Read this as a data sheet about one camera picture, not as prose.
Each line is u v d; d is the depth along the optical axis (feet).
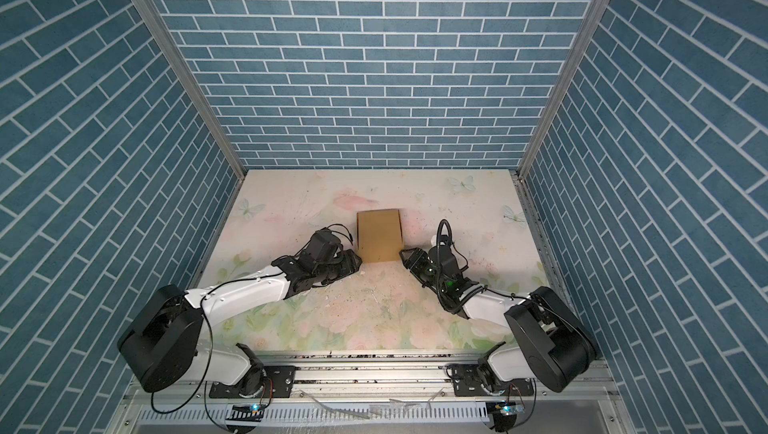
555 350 1.40
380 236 3.12
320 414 2.31
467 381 2.41
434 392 2.42
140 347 1.41
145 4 2.49
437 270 2.19
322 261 2.24
